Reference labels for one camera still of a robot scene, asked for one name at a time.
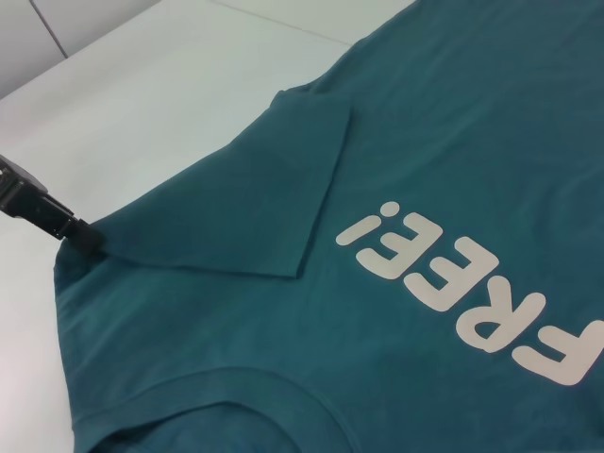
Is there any teal blue FREE! t-shirt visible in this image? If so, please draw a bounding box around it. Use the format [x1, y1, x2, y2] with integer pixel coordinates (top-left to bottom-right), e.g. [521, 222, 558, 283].
[51, 0, 604, 453]

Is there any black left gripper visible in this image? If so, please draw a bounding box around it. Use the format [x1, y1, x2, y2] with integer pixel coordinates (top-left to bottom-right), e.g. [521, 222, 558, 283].
[0, 155, 103, 259]

